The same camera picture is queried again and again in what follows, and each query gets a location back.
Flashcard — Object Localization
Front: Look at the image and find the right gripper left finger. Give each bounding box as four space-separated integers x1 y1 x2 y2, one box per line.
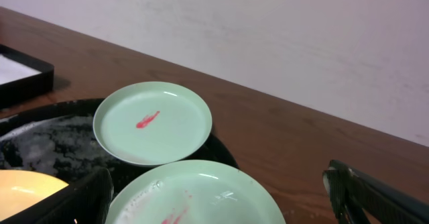
2 168 114 224

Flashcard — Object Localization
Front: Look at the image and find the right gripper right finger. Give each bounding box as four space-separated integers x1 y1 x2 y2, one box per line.
322 160 428 224

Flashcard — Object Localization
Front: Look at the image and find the green plate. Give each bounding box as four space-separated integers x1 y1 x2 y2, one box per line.
93 81 212 166
106 160 286 224

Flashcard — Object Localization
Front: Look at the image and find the black round tray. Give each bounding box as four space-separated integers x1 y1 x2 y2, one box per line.
0 98 240 224

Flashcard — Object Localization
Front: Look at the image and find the black rectangular soap tray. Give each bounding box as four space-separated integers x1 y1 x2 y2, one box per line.
1 44 54 109

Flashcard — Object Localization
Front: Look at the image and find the yellow plate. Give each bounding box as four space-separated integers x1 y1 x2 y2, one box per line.
1 170 68 221

